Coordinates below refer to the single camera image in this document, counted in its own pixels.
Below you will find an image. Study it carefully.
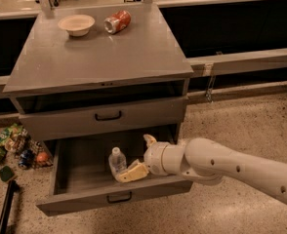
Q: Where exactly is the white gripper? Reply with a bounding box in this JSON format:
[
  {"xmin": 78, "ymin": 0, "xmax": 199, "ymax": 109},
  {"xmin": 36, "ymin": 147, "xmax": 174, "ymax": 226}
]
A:
[{"xmin": 115, "ymin": 134, "xmax": 169, "ymax": 183}]

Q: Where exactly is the clear plastic water bottle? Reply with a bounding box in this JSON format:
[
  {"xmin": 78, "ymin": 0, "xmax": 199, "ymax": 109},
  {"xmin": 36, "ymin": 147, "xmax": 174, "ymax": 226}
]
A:
[{"xmin": 108, "ymin": 147, "xmax": 127, "ymax": 181}]

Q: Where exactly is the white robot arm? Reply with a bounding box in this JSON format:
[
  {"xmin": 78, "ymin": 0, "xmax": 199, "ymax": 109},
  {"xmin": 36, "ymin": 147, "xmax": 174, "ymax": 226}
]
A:
[{"xmin": 114, "ymin": 135, "xmax": 287, "ymax": 205}]

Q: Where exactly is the open lower grey drawer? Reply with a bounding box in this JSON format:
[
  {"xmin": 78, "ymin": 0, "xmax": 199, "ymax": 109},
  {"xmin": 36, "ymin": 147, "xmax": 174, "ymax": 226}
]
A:
[{"xmin": 37, "ymin": 125, "xmax": 191, "ymax": 216}]

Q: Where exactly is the grey drawer cabinet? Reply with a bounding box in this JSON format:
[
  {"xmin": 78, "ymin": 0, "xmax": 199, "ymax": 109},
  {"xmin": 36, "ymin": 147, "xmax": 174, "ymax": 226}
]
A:
[{"xmin": 2, "ymin": 2, "xmax": 194, "ymax": 148}]

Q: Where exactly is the upper grey drawer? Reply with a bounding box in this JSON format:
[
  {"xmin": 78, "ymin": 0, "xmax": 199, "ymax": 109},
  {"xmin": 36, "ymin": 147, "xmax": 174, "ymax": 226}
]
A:
[{"xmin": 20, "ymin": 97, "xmax": 186, "ymax": 140}]

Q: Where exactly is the orange fruit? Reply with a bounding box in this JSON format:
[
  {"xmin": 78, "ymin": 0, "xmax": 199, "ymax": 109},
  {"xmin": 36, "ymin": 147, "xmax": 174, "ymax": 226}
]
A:
[{"xmin": 36, "ymin": 151, "xmax": 49, "ymax": 165}]

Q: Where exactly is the blue soda can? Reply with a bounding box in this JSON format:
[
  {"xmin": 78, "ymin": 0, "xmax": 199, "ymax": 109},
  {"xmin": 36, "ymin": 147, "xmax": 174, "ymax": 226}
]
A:
[{"xmin": 18, "ymin": 150, "xmax": 34, "ymax": 170}]

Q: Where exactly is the black stand leg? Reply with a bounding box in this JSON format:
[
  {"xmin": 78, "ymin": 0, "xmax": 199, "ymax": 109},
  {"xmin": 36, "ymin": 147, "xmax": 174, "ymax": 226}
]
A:
[{"xmin": 0, "ymin": 180, "xmax": 19, "ymax": 234}]

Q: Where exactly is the orange soda can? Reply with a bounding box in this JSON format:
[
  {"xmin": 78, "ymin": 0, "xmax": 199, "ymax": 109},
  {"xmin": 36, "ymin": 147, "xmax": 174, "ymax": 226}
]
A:
[{"xmin": 103, "ymin": 10, "xmax": 131, "ymax": 34}]

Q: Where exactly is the green sponge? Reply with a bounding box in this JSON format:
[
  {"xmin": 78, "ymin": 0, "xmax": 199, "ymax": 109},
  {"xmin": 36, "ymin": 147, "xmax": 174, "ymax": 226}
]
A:
[{"xmin": 0, "ymin": 166, "xmax": 17, "ymax": 182}]

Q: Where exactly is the white paper bowl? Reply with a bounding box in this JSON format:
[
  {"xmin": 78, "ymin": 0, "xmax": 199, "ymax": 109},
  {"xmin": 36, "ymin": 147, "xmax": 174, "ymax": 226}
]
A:
[{"xmin": 58, "ymin": 15, "xmax": 95, "ymax": 37}]

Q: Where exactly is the green snack bag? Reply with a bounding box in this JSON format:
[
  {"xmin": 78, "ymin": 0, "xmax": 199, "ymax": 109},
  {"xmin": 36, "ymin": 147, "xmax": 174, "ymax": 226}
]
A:
[{"xmin": 0, "ymin": 124, "xmax": 22, "ymax": 162}]

